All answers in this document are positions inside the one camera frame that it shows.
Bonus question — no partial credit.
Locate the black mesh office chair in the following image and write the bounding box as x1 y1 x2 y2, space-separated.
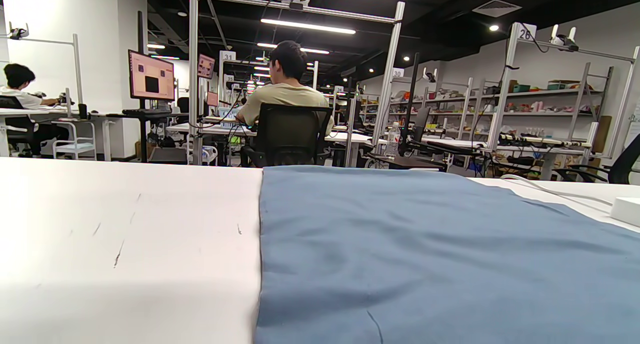
241 103 334 168

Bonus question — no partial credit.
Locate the white storage shelf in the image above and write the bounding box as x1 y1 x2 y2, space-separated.
492 63 615 149

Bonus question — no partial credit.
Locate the white rolling cart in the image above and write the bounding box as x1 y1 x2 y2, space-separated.
51 120 97 160

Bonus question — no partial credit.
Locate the white metal frame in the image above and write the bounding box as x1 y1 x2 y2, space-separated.
188 0 406 167
485 23 640 180
0 23 84 104

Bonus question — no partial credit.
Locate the white power strip cable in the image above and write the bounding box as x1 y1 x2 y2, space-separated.
500 174 615 207

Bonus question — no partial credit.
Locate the white table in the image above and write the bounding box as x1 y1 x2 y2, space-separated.
0 156 640 344

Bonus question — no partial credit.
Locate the clear water bottle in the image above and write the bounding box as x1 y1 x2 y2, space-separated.
385 122 402 159

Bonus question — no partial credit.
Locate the black swivel chair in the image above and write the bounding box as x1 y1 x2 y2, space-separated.
552 134 640 185

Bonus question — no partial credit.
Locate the black desk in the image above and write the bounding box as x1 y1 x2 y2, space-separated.
105 110 190 163

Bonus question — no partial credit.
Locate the blue pillowcase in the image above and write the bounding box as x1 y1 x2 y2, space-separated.
254 165 640 344

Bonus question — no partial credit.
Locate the white power strip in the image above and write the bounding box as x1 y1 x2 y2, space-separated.
610 196 640 228

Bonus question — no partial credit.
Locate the square ceiling vent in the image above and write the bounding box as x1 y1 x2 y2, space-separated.
472 0 522 18

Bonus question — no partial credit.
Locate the brown side table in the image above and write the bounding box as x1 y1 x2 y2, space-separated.
367 153 448 172

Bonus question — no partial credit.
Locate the long ceiling lamp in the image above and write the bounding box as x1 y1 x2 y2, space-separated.
261 19 357 35

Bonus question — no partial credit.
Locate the black computer monitor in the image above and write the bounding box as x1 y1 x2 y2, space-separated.
127 50 176 102

